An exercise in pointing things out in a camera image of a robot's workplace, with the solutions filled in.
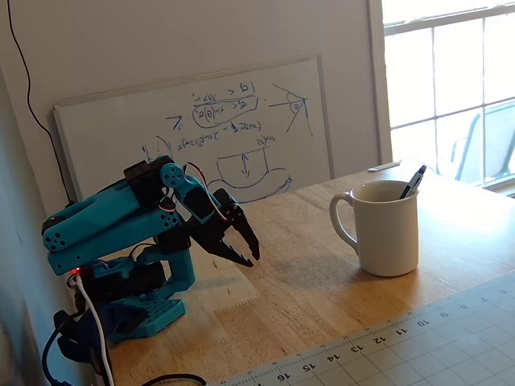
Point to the whiteboard with blue writing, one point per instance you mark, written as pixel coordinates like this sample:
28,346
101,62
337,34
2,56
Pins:
120,132

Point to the outdoor patio chair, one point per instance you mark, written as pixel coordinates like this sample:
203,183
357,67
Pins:
495,140

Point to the dark blue pen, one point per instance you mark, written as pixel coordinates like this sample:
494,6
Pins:
414,181

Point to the white ceramic mug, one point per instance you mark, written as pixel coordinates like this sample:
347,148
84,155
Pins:
386,237

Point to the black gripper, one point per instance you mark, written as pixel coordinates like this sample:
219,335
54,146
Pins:
224,234

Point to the grey gridded cutting mat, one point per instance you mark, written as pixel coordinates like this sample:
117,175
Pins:
422,350

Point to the blue and black clamp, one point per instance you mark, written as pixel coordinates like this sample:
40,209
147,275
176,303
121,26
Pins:
116,317

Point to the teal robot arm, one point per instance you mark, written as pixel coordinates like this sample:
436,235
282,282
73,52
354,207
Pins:
112,209

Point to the white framed window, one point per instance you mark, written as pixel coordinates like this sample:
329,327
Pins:
454,68

